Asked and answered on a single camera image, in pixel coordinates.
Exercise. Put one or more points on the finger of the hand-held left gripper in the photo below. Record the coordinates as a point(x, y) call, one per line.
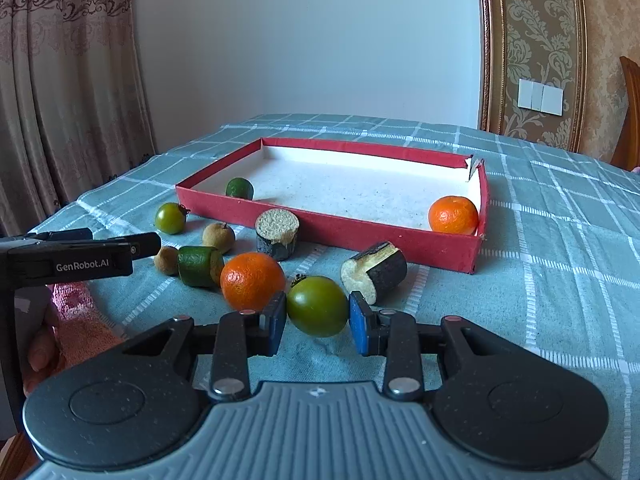
point(142, 247)
point(65, 234)

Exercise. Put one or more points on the person's left forearm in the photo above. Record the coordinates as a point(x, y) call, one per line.
point(82, 327)

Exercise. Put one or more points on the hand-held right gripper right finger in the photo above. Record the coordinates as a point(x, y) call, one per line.
point(358, 330)

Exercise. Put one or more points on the red cardboard box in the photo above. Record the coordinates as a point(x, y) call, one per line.
point(375, 237)

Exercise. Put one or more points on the teal checked bed sheet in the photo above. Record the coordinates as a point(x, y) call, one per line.
point(550, 260)

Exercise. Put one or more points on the brown longan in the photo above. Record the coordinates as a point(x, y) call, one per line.
point(166, 261)

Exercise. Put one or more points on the wooden headboard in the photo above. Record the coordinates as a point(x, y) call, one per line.
point(627, 110)

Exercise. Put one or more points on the dark eggplant piece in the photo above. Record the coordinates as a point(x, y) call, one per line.
point(377, 272)
point(277, 235)

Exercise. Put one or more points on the beige patterned curtain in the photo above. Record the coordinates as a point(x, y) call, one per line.
point(60, 85)

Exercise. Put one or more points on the gilt wall moulding frame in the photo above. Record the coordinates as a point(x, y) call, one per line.
point(486, 60)

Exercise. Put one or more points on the white light switch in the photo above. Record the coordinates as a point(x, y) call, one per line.
point(541, 96)

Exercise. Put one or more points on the small green tomato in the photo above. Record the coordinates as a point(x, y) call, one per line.
point(170, 219)

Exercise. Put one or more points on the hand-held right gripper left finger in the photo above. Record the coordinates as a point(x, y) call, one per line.
point(274, 327)

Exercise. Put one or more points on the green cucumber piece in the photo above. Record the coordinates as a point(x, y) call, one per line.
point(197, 266)
point(240, 190)

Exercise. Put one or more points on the orange mandarin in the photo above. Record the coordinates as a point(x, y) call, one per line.
point(453, 215)
point(252, 281)

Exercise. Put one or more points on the large green tomato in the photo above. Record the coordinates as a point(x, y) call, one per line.
point(317, 307)

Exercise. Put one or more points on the person's left hand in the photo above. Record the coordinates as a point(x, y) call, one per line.
point(41, 352)

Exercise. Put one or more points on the small yellow potato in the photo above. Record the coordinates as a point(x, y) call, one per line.
point(219, 237)

